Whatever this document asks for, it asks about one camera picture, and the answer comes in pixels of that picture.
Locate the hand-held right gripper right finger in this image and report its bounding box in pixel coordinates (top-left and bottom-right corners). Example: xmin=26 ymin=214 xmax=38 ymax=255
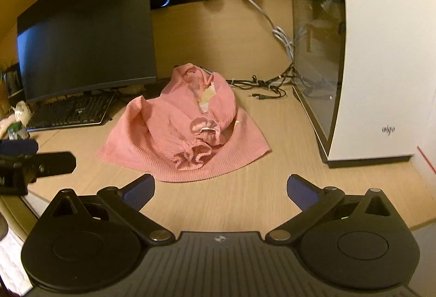
xmin=264 ymin=174 xmax=392 ymax=245

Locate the black keyboard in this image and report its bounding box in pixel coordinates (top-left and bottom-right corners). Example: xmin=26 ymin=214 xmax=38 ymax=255
xmin=25 ymin=90 xmax=116 ymax=132

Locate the pink knitted sweater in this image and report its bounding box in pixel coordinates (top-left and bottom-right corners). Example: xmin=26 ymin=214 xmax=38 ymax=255
xmin=97 ymin=63 xmax=272 ymax=182

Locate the black audio jack cable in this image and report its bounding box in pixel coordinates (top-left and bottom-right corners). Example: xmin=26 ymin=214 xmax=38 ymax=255
xmin=251 ymin=92 xmax=287 ymax=102

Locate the dark glass jar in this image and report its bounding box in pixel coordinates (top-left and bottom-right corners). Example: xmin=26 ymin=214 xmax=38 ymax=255
xmin=3 ymin=65 xmax=22 ymax=97

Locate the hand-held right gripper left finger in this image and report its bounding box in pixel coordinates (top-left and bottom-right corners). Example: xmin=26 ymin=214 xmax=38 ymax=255
xmin=41 ymin=174 xmax=176 ymax=245

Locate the white computer case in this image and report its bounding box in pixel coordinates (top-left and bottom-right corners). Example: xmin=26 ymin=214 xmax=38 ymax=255
xmin=287 ymin=0 xmax=436 ymax=169

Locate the crumpled white wrapper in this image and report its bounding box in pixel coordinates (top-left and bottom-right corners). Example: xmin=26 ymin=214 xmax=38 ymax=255
xmin=12 ymin=100 xmax=33 ymax=122

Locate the white carton box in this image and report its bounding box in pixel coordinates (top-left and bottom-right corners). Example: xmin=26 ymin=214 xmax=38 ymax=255
xmin=417 ymin=145 xmax=436 ymax=177

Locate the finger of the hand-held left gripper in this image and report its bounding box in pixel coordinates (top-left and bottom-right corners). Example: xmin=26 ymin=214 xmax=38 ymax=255
xmin=0 ymin=139 xmax=39 ymax=156
xmin=29 ymin=152 xmax=76 ymax=178

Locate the green capped bottle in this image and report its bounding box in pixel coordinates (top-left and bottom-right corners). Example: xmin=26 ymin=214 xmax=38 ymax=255
xmin=7 ymin=122 xmax=29 ymax=141

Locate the white quilted cloth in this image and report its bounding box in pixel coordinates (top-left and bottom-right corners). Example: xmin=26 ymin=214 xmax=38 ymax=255
xmin=0 ymin=225 xmax=33 ymax=296

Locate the black computer monitor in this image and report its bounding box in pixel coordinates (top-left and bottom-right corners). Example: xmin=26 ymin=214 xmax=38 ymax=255
xmin=16 ymin=0 xmax=158 ymax=104

